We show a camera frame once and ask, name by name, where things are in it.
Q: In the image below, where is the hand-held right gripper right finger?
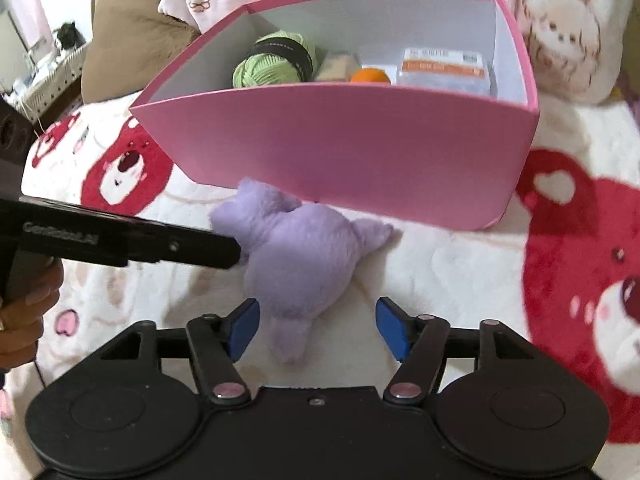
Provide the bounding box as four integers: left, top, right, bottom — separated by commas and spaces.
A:
376, 297, 536, 403

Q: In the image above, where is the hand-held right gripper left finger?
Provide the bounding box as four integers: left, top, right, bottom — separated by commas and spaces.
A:
100, 298, 261, 405

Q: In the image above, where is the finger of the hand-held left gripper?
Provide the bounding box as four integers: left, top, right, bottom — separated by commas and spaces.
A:
127, 217, 243, 271

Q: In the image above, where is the purple plush toy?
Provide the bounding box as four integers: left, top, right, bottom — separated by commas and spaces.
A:
209, 177, 396, 365

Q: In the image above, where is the pink cardboard box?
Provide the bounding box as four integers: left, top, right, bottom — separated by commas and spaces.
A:
129, 0, 541, 231

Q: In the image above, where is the green yarn ball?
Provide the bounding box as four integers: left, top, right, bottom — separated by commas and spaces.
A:
232, 31, 317, 89

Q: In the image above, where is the beige foundation bottle gold cap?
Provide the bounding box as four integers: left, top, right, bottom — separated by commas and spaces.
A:
315, 51, 362, 83

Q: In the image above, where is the orange makeup sponge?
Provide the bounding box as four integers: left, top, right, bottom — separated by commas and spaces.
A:
350, 67, 392, 85

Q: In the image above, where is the clear plastic box orange label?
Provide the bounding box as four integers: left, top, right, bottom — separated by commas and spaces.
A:
396, 47, 493, 97

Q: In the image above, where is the person's left hand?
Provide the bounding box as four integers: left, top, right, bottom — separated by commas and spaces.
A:
0, 261, 65, 372

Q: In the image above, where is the red bear printed blanket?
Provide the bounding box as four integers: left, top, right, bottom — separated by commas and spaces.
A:
0, 80, 640, 480

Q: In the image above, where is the patterned white storage box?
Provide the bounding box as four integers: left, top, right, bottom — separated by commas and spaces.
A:
0, 42, 86, 108

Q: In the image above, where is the grey cat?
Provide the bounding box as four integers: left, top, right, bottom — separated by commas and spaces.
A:
54, 21, 87, 52

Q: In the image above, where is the brown pillow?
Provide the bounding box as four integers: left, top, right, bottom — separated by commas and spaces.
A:
81, 0, 201, 106

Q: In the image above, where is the pink cartoon print pillow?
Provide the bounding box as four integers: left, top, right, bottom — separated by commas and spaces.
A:
157, 0, 636, 106

